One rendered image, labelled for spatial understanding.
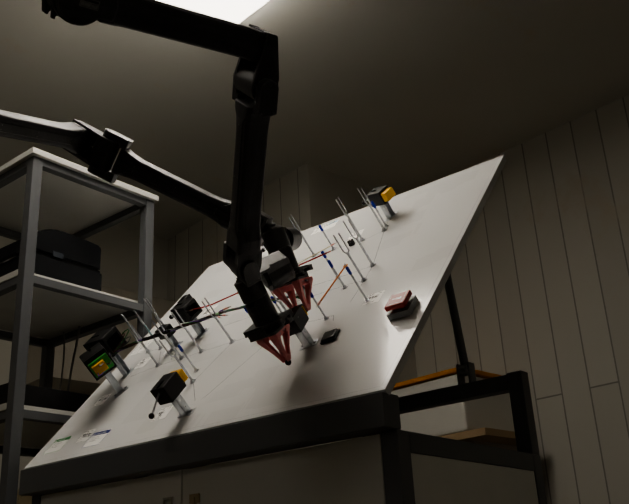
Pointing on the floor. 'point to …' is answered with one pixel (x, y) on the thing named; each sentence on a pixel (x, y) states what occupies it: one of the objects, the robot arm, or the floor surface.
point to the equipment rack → (48, 288)
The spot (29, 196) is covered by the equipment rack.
